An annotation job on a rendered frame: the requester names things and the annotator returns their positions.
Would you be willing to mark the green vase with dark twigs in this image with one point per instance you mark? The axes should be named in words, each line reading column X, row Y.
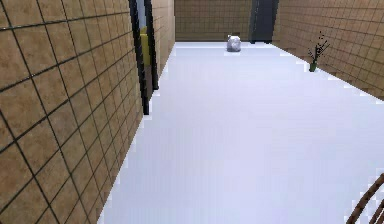
column 313, row 65

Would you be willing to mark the yellow object behind doorway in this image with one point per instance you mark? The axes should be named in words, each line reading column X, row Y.
column 145, row 46

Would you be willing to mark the dark grey room door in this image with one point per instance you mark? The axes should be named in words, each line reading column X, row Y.
column 264, row 20

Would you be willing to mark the brown wooden chair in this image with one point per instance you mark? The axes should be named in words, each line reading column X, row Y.
column 366, row 203

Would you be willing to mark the black door frame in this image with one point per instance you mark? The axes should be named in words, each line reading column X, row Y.
column 144, row 60

